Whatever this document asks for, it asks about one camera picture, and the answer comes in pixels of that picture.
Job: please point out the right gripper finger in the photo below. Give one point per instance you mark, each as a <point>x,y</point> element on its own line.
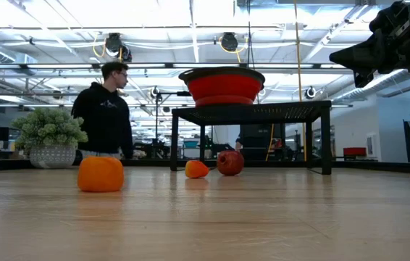
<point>364,50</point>
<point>371,65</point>

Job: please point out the orange mandarin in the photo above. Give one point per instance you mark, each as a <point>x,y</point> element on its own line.
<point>100,174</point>

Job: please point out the small orange-yellow toy fruit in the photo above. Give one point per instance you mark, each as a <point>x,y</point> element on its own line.
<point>196,169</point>

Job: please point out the potted green succulent plant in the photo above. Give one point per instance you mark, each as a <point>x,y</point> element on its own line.
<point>49,127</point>

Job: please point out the bright red pomegranate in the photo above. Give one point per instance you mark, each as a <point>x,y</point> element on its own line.
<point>231,162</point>

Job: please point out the red collapsible colander bowl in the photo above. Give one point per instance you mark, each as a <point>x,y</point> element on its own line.
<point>223,88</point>

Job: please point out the black aluminium table frame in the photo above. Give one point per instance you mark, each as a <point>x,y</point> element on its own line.
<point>389,166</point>

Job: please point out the black display screen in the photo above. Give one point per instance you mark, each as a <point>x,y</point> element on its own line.
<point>261,130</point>

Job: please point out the person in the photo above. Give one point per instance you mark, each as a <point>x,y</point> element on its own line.
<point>103,116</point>
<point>238,142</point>

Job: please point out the black perforated metal shelf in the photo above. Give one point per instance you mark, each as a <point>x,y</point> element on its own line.
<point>252,111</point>

